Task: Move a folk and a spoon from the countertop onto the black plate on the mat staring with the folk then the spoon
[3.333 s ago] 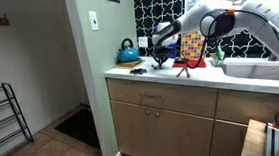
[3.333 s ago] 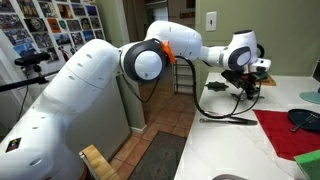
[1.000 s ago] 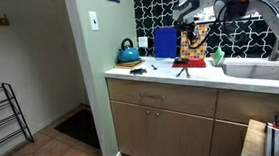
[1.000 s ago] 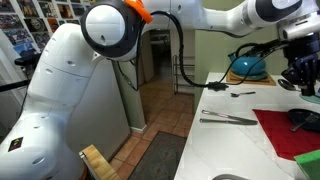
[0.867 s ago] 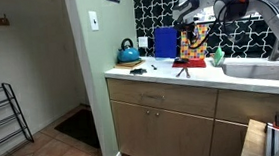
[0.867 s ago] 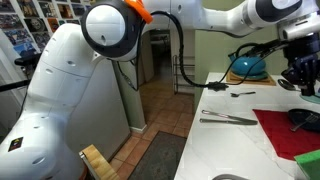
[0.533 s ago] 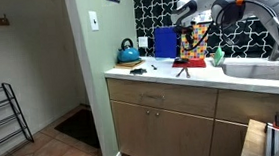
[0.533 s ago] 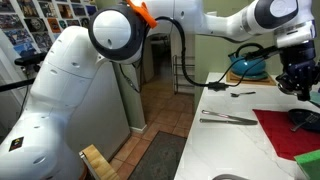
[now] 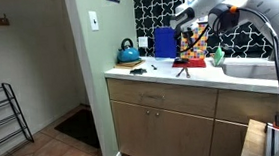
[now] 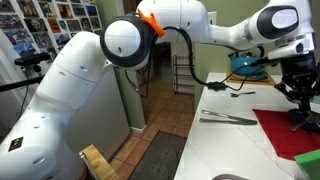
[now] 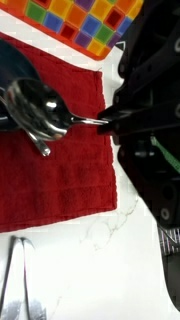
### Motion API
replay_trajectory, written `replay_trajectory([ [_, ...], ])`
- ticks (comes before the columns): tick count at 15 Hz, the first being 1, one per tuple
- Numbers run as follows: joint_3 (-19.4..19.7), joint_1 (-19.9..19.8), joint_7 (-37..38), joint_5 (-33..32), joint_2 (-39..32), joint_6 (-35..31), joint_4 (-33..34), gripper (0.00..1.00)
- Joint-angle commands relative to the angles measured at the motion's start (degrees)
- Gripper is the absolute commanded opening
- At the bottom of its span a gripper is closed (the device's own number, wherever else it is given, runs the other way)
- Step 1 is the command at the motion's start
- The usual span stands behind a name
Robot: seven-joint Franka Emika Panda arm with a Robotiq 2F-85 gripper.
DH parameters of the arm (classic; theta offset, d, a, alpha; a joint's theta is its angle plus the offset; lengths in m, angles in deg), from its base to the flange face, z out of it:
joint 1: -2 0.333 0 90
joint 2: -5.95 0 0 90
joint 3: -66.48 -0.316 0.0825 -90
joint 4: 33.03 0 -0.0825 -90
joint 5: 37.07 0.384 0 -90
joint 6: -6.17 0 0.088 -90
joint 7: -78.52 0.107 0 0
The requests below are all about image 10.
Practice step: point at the white refrigerator with photos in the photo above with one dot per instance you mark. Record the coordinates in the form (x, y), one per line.
(34, 26)

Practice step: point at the red cloth mat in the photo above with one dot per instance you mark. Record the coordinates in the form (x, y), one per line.
(286, 143)

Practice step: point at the dark floor mat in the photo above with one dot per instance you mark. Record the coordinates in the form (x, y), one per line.
(161, 159)

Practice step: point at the blue tea kettle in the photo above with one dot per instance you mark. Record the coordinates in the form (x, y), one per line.
(241, 65)

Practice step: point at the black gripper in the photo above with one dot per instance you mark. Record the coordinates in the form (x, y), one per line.
(298, 82)

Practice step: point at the silver butter knife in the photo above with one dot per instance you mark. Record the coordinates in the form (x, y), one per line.
(228, 122)
(225, 116)

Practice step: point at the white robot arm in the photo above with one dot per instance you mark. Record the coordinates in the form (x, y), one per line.
(36, 147)

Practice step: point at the green sponge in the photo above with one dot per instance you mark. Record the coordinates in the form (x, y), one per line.
(309, 163)

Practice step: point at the black wire shoe rack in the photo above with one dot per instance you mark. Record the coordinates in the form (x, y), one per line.
(183, 81)

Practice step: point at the wooden block on cart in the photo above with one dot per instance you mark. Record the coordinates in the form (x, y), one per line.
(97, 164)

